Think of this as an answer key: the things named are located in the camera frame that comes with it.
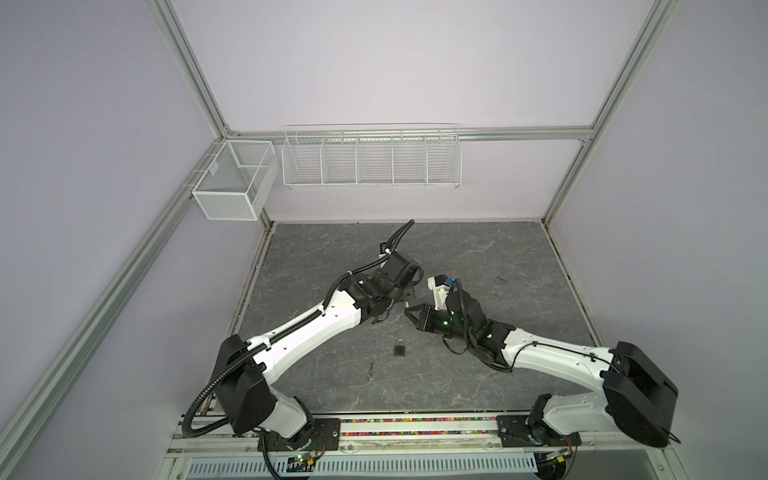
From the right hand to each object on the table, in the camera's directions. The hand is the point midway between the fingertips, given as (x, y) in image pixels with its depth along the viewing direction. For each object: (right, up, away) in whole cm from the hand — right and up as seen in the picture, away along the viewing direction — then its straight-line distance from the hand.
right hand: (403, 314), depth 78 cm
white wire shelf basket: (-10, +48, +19) cm, 53 cm away
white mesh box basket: (-56, +41, +24) cm, 74 cm away
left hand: (0, +7, 0) cm, 7 cm away
